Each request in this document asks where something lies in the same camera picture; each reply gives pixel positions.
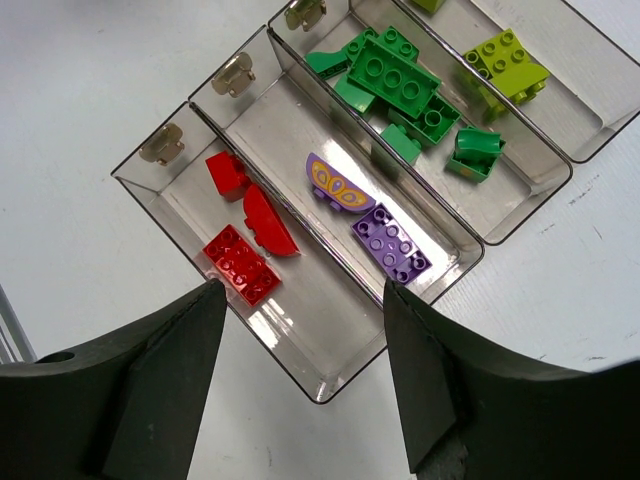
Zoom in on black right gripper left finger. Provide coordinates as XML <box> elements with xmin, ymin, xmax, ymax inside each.
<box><xmin>1</xmin><ymin>280</ymin><xmax>227</xmax><ymax>479</ymax></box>

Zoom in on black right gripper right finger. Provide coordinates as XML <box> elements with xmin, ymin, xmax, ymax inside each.
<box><xmin>383</xmin><ymin>281</ymin><xmax>639</xmax><ymax>479</ymax></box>

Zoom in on red long lego brick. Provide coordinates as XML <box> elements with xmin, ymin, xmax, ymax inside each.
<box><xmin>203</xmin><ymin>224</ymin><xmax>281</xmax><ymax>307</ymax></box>

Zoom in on purple eight-stud lego brick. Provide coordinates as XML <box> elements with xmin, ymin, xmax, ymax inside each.
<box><xmin>351</xmin><ymin>203</ymin><xmax>432</xmax><ymax>285</ymax></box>

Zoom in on red small square lego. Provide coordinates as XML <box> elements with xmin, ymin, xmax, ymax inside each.
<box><xmin>205</xmin><ymin>151</ymin><xmax>251</xmax><ymax>202</ymax></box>

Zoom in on green curved slope lego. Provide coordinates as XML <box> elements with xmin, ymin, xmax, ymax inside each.
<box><xmin>445</xmin><ymin>127</ymin><xmax>506</xmax><ymax>184</ymax></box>

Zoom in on purple lego piece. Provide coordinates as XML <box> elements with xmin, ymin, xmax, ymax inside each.
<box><xmin>306</xmin><ymin>153</ymin><xmax>376</xmax><ymax>213</ymax></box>

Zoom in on small green lego brick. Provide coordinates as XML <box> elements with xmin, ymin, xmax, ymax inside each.
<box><xmin>381</xmin><ymin>124</ymin><xmax>422</xmax><ymax>165</ymax></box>

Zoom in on green tall lego block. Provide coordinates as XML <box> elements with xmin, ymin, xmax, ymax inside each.
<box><xmin>388</xmin><ymin>93</ymin><xmax>461</xmax><ymax>148</ymax></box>

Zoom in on small green lego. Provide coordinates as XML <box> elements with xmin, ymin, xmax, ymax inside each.
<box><xmin>334</xmin><ymin>74</ymin><xmax>376</xmax><ymax>116</ymax></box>

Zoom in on green lego with slope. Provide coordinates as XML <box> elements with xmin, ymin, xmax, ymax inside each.
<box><xmin>347</xmin><ymin>37</ymin><xmax>441</xmax><ymax>119</ymax></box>

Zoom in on green eight-stud lego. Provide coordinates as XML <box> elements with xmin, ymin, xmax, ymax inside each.
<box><xmin>342</xmin><ymin>26</ymin><xmax>419</xmax><ymax>63</ymax></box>

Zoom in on lime green square lego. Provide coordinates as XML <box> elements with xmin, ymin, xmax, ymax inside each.
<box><xmin>412</xmin><ymin>0</ymin><xmax>446</xmax><ymax>14</ymax></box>

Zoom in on tiny green lego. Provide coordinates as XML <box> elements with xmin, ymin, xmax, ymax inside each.
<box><xmin>304</xmin><ymin>50</ymin><xmax>351</xmax><ymax>80</ymax></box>

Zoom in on clear bin nearest front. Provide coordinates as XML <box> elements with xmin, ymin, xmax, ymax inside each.
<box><xmin>112</xmin><ymin>103</ymin><xmax>385</xmax><ymax>404</ymax></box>

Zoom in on clear bin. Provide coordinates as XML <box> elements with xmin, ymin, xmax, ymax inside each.
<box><xmin>189</xmin><ymin>26</ymin><xmax>484</xmax><ymax>303</ymax></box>
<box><xmin>112</xmin><ymin>103</ymin><xmax>385</xmax><ymax>404</ymax></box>
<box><xmin>268</xmin><ymin>1</ymin><xmax>572</xmax><ymax>245</ymax></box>
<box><xmin>408</xmin><ymin>1</ymin><xmax>639</xmax><ymax>163</ymax></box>

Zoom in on clear bin farthest back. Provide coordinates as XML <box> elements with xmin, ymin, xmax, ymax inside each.
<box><xmin>408</xmin><ymin>1</ymin><xmax>639</xmax><ymax>163</ymax></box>

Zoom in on lime green long lego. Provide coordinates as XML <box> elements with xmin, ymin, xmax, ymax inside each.
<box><xmin>463</xmin><ymin>29</ymin><xmax>550</xmax><ymax>105</ymax></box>

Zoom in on aluminium table edge rail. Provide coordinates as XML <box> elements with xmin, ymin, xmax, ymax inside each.
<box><xmin>0</xmin><ymin>288</ymin><xmax>37</xmax><ymax>364</ymax></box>

